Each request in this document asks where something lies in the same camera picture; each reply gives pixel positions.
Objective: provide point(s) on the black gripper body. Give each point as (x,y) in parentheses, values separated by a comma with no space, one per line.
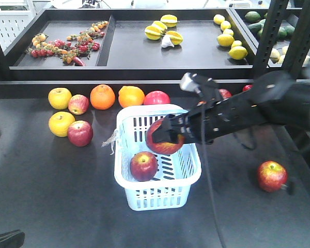
(215,117)

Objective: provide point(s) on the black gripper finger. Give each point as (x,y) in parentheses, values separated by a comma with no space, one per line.
(175,123)
(167,136)
(13,239)

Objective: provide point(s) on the light blue plastic basket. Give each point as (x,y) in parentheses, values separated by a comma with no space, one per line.
(170,186)

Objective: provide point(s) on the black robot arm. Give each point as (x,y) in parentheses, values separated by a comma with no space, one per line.
(275,98)

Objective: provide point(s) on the large red apple back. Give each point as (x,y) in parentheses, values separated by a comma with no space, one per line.
(156,97)

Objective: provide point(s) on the red bell pepper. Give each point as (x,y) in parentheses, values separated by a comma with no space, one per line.
(247,87)

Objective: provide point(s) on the orange back right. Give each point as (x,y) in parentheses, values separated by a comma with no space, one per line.
(130,96)

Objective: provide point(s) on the orange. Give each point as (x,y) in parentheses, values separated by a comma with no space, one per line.
(102,97)
(130,96)

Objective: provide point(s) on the black wood display table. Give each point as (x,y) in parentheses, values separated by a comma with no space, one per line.
(61,195)

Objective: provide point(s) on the orange back left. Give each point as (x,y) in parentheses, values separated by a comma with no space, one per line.
(102,97)

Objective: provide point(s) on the white garlic bulb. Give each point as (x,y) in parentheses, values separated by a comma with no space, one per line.
(166,42)

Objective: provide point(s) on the dark red small apple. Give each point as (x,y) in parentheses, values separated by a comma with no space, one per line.
(80,133)

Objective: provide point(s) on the pink red small apple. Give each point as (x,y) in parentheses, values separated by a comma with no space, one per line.
(78,104)

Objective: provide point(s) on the yellow apple back left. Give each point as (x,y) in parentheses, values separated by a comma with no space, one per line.
(60,122)

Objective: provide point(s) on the yellow apple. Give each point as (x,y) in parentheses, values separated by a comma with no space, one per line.
(60,122)
(59,98)

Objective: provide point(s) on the yellow apple far back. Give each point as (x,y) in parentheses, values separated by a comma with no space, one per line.
(59,98)

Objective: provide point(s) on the raised black tray shelf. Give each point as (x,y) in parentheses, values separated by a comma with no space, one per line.
(125,52)

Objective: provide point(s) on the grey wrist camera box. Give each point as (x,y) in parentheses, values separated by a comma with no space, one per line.
(189,83)

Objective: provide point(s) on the black upright rack post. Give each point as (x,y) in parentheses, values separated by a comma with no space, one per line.
(273,22)

